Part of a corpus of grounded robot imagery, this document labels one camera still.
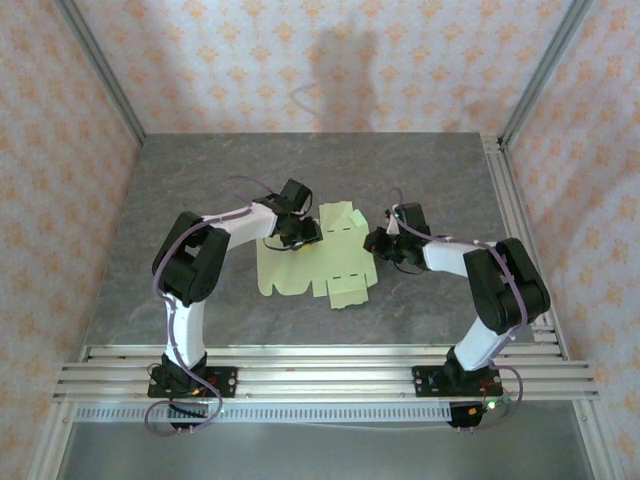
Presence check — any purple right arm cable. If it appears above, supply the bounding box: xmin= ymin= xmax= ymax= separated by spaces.
xmin=387 ymin=187 xmax=526 ymax=432

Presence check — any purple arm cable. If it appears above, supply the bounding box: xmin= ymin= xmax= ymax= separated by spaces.
xmin=387 ymin=187 xmax=526 ymax=432
xmin=143 ymin=175 xmax=281 ymax=437

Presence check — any aluminium side rail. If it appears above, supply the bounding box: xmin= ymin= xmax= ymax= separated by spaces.
xmin=482 ymin=134 xmax=570 ymax=359

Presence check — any wide aluminium cross beam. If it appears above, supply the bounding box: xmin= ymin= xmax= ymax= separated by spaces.
xmin=52 ymin=358 xmax=600 ymax=404

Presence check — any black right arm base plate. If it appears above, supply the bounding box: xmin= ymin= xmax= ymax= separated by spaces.
xmin=412 ymin=364 xmax=503 ymax=399

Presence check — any aluminium left frame post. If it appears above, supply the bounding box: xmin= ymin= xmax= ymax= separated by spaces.
xmin=54 ymin=0 xmax=148 ymax=147

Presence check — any light green paper box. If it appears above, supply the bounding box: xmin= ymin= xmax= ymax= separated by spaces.
xmin=255 ymin=200 xmax=379 ymax=312

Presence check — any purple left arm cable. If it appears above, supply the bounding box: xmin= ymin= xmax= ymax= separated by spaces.
xmin=143 ymin=175 xmax=281 ymax=437

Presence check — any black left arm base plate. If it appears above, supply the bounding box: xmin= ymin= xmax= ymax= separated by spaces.
xmin=147 ymin=366 xmax=239 ymax=400

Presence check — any grey metal bottom plate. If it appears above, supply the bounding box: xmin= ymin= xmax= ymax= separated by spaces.
xmin=57 ymin=420 xmax=599 ymax=480

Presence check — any orange patterned white curtain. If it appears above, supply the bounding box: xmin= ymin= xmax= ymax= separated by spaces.
xmin=0 ymin=0 xmax=640 ymax=480

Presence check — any narrow aluminium table edge rail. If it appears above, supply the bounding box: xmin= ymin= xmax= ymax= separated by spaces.
xmin=79 ymin=343 xmax=569 ymax=361

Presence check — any aluminium frame post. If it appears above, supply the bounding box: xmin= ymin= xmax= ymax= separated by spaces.
xmin=498 ymin=0 xmax=596 ymax=147
xmin=54 ymin=0 xmax=148 ymax=147

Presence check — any slotted grey cable duct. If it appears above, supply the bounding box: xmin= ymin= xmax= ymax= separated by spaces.
xmin=74 ymin=403 xmax=454 ymax=424

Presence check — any aluminium right frame post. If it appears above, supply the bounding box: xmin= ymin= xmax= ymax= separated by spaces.
xmin=498 ymin=0 xmax=596 ymax=147

